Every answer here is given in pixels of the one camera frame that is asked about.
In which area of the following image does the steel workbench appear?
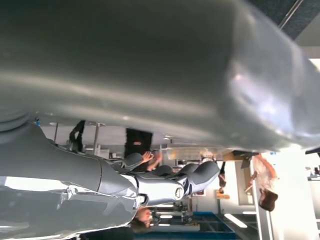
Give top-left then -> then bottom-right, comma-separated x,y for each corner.
48,121 -> 106,157

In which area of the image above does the person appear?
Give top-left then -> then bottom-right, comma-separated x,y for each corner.
244,153 -> 279,213
217,161 -> 227,195
123,127 -> 165,233

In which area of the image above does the long ceiling light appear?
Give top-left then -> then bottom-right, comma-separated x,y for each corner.
223,213 -> 248,229

